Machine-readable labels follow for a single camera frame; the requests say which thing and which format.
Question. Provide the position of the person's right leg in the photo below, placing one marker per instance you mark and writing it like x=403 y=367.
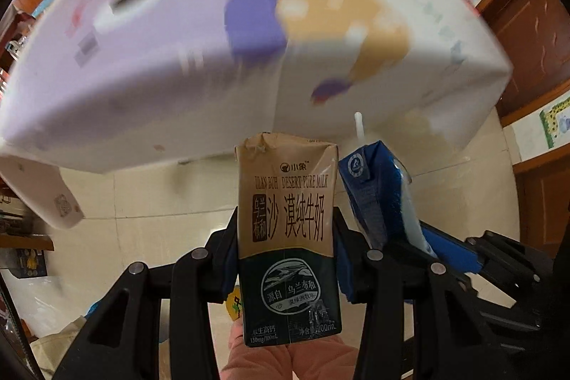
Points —
x=320 y=364

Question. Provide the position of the brown wooden door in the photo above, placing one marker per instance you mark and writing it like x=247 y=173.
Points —
x=530 y=41

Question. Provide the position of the person's left leg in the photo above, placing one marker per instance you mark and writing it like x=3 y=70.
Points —
x=258 y=353

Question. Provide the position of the person's leg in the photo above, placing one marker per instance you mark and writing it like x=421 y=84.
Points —
x=320 y=364
x=258 y=353

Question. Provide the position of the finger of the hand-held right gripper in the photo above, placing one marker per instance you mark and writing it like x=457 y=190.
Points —
x=454 y=255

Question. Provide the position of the green wall poster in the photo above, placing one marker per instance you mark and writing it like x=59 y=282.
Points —
x=556 y=121

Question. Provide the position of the brown green milk carton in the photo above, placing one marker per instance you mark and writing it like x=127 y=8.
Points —
x=287 y=228

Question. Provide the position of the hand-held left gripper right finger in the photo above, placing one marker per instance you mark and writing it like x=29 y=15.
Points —
x=352 y=273

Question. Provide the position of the blue white milk carton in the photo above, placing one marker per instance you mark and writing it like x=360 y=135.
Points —
x=378 y=193

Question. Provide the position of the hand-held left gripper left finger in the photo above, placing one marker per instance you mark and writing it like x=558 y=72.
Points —
x=229 y=277

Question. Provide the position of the cartoon printed tablecloth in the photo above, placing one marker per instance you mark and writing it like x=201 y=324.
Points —
x=178 y=72

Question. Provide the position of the beige bag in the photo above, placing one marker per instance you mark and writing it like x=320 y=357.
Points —
x=53 y=349

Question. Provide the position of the yellow slipper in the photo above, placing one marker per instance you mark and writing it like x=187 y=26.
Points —
x=235 y=305

